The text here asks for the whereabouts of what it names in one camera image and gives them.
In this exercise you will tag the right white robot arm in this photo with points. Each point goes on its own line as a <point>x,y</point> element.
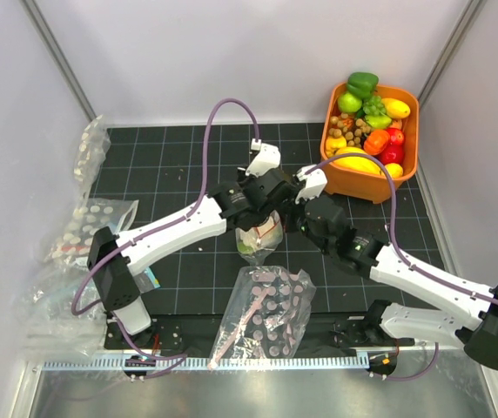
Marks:
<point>462,313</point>

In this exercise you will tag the red apple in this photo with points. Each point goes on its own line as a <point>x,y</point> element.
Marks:
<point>396,136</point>

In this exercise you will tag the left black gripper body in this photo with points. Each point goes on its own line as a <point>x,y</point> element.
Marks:
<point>245,180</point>

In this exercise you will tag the clear bag pink dots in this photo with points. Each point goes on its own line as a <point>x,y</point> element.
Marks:
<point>265,317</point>

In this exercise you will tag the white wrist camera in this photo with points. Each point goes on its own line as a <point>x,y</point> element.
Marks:
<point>265,157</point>
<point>310,181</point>

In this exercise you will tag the orange plastic basket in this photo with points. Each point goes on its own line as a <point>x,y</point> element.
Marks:
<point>375,188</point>

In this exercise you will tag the crumpled clear bags pile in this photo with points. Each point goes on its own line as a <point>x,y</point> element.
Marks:
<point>51,332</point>

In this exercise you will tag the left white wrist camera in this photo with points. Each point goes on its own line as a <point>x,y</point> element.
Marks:
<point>265,157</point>

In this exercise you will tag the white cauliflower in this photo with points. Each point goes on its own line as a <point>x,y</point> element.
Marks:
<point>265,237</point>

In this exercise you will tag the clear bag white dots upright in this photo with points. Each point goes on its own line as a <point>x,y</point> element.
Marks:
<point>91,153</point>

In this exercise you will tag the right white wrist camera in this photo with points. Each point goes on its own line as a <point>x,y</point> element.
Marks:
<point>310,181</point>

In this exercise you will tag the clear bag white dots flat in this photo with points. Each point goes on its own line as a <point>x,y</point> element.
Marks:
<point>72,243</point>

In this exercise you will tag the green grapes bunch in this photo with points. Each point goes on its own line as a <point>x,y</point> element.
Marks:
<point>373,106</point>

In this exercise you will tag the green pear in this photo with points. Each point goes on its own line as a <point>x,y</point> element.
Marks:
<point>381,121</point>

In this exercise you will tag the green bell pepper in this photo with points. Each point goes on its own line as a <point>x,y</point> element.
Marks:
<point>362,84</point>

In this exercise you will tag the aluminium cable rail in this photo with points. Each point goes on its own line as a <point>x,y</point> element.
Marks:
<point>132,363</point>

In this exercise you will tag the orange pumpkin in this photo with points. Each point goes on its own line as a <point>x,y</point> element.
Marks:
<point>376,142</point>

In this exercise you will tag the green apple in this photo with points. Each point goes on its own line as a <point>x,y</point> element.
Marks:
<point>349,103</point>

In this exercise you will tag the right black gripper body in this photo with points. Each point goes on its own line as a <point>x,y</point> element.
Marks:
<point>303,226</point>

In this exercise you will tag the yellow lemon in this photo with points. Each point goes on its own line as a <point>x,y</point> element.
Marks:
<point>395,170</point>

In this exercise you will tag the clear bag orange zipper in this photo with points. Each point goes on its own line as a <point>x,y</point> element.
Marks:
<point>258,259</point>

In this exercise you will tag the black grid mat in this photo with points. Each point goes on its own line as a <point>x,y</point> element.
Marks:
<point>161,167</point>

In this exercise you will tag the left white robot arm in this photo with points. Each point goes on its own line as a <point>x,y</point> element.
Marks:
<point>114,261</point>

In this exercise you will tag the red pomegranate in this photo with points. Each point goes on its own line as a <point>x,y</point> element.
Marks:
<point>392,154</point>

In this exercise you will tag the brown longan cluster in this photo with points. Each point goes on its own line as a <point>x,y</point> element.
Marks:
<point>354,130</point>

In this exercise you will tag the yellow mango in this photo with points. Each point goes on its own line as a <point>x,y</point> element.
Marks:
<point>395,108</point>

